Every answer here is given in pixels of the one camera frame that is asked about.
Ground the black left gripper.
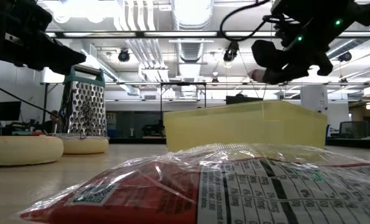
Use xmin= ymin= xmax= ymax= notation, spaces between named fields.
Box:
xmin=0 ymin=0 xmax=86 ymax=75

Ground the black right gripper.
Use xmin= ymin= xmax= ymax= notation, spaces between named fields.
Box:
xmin=252 ymin=18 xmax=334 ymax=85

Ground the steel box grater teal handle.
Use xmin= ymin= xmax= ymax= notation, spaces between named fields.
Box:
xmin=57 ymin=63 xmax=108 ymax=138

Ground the yellow translucent plastic bin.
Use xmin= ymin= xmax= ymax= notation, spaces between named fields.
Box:
xmin=163 ymin=100 xmax=328 ymax=153

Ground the cream round bun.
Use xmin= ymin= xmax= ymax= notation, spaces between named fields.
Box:
xmin=0 ymin=135 xmax=64 ymax=167
xmin=49 ymin=133 xmax=110 ymax=155

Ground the red snack bag clear wrap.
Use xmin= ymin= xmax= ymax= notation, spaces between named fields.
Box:
xmin=16 ymin=142 xmax=370 ymax=224

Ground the white square column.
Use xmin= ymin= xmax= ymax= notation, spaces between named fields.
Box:
xmin=300 ymin=85 xmax=329 ymax=114

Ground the black ceiling spotlight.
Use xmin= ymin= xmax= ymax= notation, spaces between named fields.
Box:
xmin=338 ymin=51 xmax=353 ymax=63
xmin=223 ymin=39 xmax=240 ymax=63
xmin=118 ymin=49 xmax=131 ymax=63

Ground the black upright pole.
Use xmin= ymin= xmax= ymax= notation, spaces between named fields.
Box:
xmin=42 ymin=82 xmax=49 ymax=133

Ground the person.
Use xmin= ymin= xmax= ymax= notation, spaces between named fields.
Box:
xmin=44 ymin=109 xmax=60 ymax=134

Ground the small black monitor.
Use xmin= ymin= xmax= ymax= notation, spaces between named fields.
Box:
xmin=0 ymin=101 xmax=22 ymax=121

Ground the wide black monitor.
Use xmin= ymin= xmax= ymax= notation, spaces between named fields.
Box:
xmin=225 ymin=95 xmax=264 ymax=105

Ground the grey mesh chair back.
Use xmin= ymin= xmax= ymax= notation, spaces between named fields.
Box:
xmin=339 ymin=120 xmax=369 ymax=139

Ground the dark background table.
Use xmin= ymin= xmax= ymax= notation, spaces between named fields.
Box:
xmin=327 ymin=137 xmax=370 ymax=149

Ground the dark background cabinet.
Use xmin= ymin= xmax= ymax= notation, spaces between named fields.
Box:
xmin=106 ymin=111 xmax=167 ymax=144

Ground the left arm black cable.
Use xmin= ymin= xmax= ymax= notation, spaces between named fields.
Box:
xmin=0 ymin=81 xmax=60 ymax=121

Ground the narrow silver ventilation duct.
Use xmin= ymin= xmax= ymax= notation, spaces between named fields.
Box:
xmin=326 ymin=30 xmax=370 ymax=65

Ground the black frame bar with lights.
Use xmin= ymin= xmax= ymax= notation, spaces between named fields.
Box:
xmin=46 ymin=30 xmax=370 ymax=39

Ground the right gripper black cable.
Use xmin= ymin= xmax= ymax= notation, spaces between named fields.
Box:
xmin=219 ymin=0 xmax=285 ymax=43

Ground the wide silver ventilation duct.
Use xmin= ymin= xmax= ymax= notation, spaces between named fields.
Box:
xmin=171 ymin=0 xmax=215 ymax=80

